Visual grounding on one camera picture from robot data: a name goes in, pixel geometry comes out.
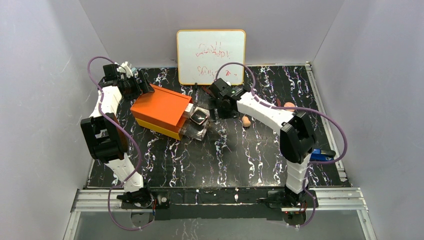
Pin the white eyeshadow palette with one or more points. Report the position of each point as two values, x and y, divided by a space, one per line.
188 111

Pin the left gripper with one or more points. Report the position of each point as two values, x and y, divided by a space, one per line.
143 85

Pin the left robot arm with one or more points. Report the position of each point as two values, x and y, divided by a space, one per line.
106 140

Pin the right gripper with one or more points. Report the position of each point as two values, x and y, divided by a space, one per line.
216 90

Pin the orange drawer organizer box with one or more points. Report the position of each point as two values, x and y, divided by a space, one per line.
161 111

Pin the black square compact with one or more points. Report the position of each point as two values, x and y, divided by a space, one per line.
199 116

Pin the beige gourd makeup sponge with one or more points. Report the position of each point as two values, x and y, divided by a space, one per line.
246 123

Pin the small round pink puff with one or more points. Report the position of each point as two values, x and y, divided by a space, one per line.
289 106

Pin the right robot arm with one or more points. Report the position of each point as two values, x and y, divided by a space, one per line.
296 135

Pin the yellow-framed whiteboard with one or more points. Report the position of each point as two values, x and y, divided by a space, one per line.
201 53

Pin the clear plastic drawer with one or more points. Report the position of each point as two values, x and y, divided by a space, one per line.
192 130

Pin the blue stapler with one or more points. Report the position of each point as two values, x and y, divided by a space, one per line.
320 155

